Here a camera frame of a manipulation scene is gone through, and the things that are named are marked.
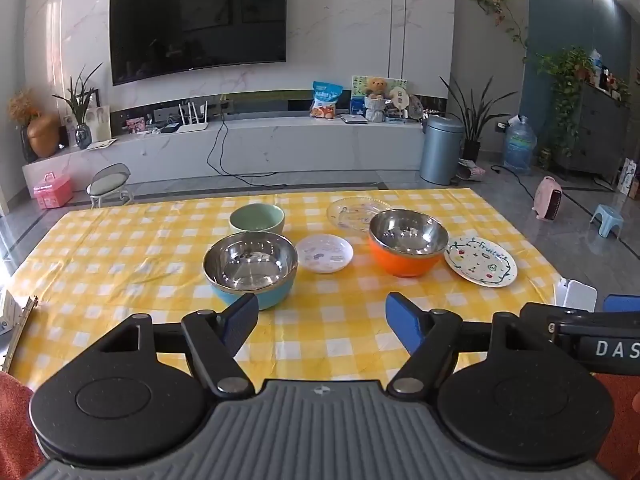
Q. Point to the small blue stool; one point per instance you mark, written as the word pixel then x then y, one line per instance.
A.
pixel 606 215

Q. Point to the green ceramic bowl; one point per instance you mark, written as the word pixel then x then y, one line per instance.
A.
pixel 257 217

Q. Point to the grey trash bin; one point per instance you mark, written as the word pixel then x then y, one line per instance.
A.
pixel 440 152

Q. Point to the black wall television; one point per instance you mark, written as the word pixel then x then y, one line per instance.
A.
pixel 200 20

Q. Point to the pink storage box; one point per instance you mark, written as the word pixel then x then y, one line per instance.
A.
pixel 52 192

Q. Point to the white picture card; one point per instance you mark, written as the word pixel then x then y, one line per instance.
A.
pixel 100 125

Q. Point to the orange steel bowl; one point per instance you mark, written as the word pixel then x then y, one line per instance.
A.
pixel 400 266

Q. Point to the white phone stand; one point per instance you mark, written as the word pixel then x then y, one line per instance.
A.
pixel 580 295

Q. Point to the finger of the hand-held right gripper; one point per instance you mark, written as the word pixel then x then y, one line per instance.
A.
pixel 622 304

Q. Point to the green pothos plant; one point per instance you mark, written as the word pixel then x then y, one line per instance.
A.
pixel 565 90

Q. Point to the pink space heater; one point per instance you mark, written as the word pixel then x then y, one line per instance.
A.
pixel 545 200

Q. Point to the orange vase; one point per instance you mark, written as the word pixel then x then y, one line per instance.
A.
pixel 44 135

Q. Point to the pink patterned bag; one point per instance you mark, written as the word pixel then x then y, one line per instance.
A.
pixel 472 171

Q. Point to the wooden slat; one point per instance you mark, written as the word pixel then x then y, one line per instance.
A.
pixel 20 330

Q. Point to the blue steel bowl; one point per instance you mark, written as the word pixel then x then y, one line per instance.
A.
pixel 250 262

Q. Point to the white marble media console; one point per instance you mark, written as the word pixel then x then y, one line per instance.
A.
pixel 300 145

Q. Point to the fruit-printed white plate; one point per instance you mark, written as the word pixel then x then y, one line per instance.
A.
pixel 480 265

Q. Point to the plant in blue vase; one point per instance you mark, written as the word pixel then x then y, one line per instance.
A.
pixel 82 135

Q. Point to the blue snack bag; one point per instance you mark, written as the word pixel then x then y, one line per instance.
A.
pixel 326 97

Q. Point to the dried flower bunch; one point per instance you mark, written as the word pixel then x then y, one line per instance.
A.
pixel 22 105

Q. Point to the round grey stool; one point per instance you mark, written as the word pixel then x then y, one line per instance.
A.
pixel 107 185

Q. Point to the blue water jug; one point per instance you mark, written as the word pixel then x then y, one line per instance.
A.
pixel 520 147

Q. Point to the hanging vine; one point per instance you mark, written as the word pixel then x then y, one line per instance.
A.
pixel 502 7

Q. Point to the round paper fan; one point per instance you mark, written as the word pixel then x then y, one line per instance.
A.
pixel 399 97

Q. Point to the white router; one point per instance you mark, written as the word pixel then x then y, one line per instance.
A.
pixel 192 126

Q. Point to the clear glass plate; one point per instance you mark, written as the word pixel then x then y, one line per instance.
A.
pixel 350 215

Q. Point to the small white plate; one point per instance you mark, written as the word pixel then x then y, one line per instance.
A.
pixel 325 255

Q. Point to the orange-red clothing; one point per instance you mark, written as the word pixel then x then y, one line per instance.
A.
pixel 17 425

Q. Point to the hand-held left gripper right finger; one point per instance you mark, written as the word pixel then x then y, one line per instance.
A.
pixel 402 320

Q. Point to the grey drawer cabinet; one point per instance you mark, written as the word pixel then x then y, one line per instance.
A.
pixel 595 135

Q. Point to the long-leaf plant in black pot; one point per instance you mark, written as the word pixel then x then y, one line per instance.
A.
pixel 472 147

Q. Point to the decorative display plate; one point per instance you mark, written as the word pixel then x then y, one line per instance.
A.
pixel 416 107

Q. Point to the yellow checked tablecloth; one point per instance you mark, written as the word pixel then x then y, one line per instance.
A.
pixel 125 260

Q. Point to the small photo frame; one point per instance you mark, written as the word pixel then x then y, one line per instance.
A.
pixel 135 126

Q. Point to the silver laptop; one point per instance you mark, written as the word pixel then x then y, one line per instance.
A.
pixel 354 118

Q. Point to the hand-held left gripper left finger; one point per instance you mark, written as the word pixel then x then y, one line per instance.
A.
pixel 240 322

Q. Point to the green picture card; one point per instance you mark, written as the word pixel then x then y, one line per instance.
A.
pixel 359 87

